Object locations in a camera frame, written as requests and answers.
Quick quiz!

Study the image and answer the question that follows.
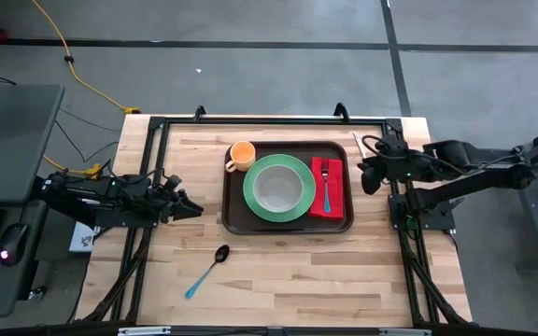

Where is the grey bowl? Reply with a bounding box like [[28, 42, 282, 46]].
[[252, 163, 305, 214]]

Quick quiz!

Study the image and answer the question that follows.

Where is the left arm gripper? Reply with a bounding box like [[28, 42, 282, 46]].
[[149, 186, 205, 224]]

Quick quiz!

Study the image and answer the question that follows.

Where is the thin black floor cable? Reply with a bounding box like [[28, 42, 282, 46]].
[[53, 107, 120, 162]]

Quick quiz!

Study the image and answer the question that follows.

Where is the black fork teal handle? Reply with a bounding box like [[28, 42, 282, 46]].
[[319, 158, 333, 215]]

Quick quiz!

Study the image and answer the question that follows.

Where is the green plate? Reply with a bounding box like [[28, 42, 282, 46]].
[[242, 153, 318, 223]]

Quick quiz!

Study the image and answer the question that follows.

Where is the silver metal bracket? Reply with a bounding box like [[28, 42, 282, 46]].
[[378, 328, 433, 336], [117, 325, 172, 336]]

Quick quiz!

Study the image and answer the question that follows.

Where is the grey desk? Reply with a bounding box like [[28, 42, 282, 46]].
[[0, 83, 67, 318]]

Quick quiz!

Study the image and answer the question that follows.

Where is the black computer mouse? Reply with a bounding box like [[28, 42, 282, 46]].
[[0, 222, 30, 268]]

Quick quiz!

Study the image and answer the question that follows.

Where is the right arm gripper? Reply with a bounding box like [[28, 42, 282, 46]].
[[360, 138, 422, 196]]

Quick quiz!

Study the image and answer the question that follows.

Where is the orange cup with handle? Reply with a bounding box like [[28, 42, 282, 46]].
[[224, 140, 257, 174]]

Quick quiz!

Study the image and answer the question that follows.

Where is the red cloth napkin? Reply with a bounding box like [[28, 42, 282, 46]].
[[306, 156, 346, 221]]

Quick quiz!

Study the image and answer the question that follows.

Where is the brown plastic tray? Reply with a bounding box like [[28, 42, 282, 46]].
[[220, 141, 355, 236]]

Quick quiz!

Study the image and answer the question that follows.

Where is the black spoon teal handle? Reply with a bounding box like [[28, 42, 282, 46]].
[[184, 244, 231, 300]]

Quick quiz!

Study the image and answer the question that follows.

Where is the black aluminium table frame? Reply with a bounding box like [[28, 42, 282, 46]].
[[75, 114, 474, 328]]

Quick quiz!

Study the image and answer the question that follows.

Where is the yellow extension cable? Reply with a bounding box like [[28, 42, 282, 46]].
[[30, 0, 143, 181]]

